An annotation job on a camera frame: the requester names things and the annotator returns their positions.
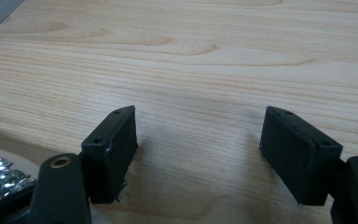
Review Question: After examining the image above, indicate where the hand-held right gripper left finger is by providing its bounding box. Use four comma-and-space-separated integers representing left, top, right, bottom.
80, 105, 139, 205

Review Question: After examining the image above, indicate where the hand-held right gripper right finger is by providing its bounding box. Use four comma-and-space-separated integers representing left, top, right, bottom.
259, 105, 344, 207

